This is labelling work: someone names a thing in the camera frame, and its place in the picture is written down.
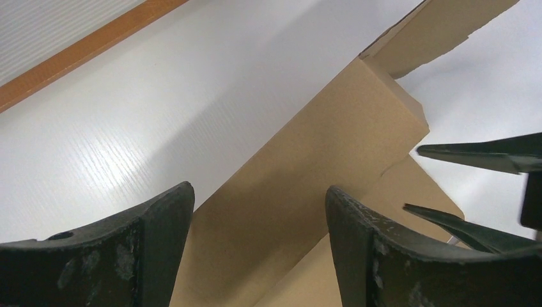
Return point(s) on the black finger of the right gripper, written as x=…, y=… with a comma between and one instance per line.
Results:
x=520, y=154
x=475, y=236

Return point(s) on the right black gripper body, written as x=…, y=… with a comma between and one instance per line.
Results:
x=531, y=209

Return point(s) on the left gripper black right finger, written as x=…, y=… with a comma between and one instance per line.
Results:
x=380, y=262

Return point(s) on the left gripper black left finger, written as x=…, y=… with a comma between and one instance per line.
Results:
x=128, y=259

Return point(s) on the brown cardboard box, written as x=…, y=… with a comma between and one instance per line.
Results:
x=262, y=239

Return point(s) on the wooden three-tier shelf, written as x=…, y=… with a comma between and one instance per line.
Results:
x=83, y=50

